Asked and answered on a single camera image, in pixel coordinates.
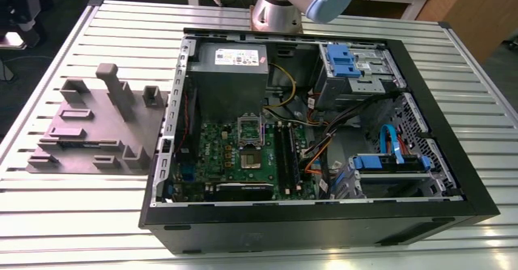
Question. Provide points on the grey metal disk bay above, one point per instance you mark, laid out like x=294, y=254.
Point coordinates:
x=397, y=179

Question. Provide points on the black open PC case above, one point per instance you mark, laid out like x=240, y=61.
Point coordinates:
x=283, y=230

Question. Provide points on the wooden cabinet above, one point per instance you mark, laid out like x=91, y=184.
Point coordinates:
x=477, y=15

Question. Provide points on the hard disk in blue carrier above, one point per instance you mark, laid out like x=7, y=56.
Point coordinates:
x=370, y=162

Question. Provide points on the CPU socket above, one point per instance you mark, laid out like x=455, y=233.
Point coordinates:
x=251, y=158

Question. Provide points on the black RAM slot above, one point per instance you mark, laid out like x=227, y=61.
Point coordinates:
x=294, y=157
x=283, y=157

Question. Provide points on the green motherboard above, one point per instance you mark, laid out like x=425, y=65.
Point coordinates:
x=216, y=139

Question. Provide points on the grey metal drive cage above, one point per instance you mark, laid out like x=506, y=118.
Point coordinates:
x=363, y=88

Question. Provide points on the small blue drive latch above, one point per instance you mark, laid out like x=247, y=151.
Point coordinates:
x=347, y=71

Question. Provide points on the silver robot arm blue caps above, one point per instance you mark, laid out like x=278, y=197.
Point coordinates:
x=275, y=12

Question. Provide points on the grey power supply unit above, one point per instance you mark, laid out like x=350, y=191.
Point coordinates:
x=226, y=85

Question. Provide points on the black graphics card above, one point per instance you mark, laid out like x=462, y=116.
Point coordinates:
x=243, y=189

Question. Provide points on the large blue drive latch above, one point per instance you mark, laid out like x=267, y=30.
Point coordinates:
x=342, y=54

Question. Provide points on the grey plastic parts rack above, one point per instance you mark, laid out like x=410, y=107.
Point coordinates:
x=96, y=130

